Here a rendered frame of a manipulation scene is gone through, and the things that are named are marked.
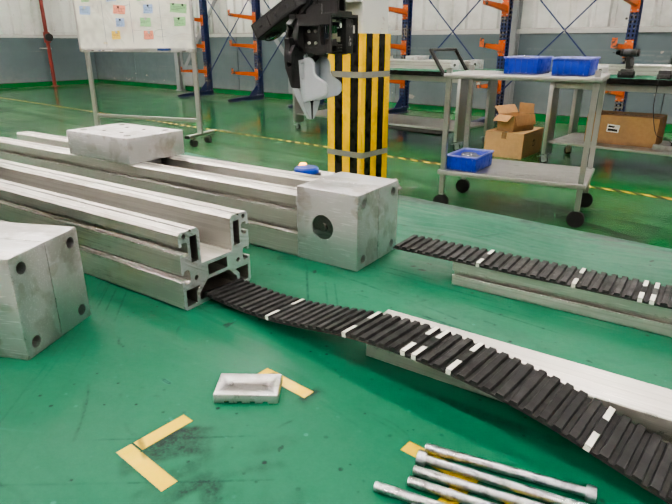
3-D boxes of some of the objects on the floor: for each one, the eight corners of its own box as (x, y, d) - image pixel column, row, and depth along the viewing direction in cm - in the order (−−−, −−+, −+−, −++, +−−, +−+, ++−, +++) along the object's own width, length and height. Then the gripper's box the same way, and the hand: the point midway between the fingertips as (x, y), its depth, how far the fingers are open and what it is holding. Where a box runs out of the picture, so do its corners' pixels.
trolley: (592, 207, 379) (618, 48, 343) (582, 229, 334) (611, 49, 298) (445, 189, 425) (454, 47, 390) (419, 206, 380) (427, 48, 344)
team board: (79, 140, 638) (49, -53, 569) (110, 134, 681) (85, -46, 613) (192, 148, 588) (173, -62, 520) (217, 141, 632) (203, -54, 564)
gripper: (325, -39, 74) (327, 125, 81) (362, -32, 80) (360, 118, 88) (275, -34, 78) (281, 121, 86) (314, -28, 85) (316, 114, 93)
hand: (306, 110), depth 88 cm, fingers closed
